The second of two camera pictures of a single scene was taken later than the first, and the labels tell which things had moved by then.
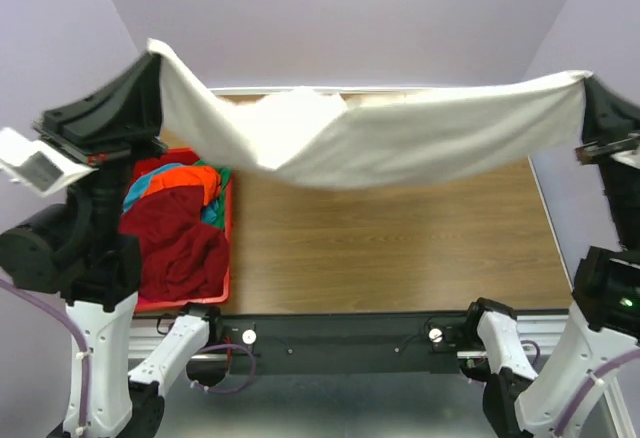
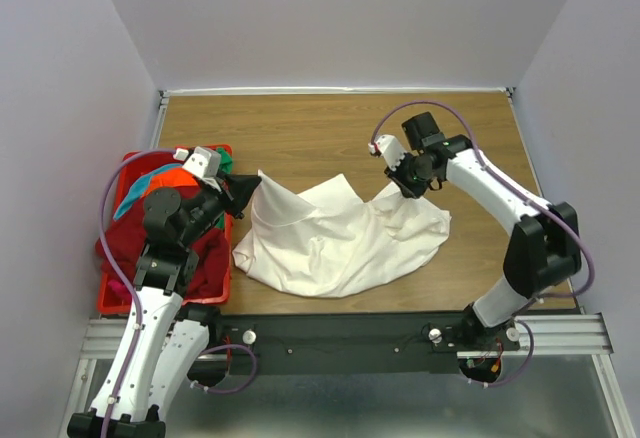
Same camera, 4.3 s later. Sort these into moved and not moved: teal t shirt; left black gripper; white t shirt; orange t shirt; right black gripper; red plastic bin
Moved: left black gripper; white t shirt; right black gripper
Not moved: red plastic bin; orange t shirt; teal t shirt
